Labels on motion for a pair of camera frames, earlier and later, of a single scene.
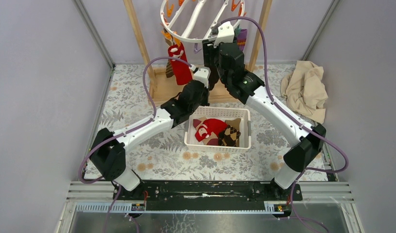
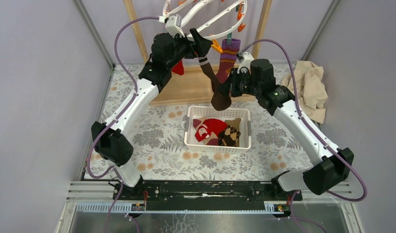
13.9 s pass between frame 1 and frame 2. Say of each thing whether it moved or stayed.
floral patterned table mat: stayed
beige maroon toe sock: stayed
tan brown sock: stayed
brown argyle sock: stayed
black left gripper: moved
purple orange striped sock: moved
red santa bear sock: stayed
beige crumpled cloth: stayed
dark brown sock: moved
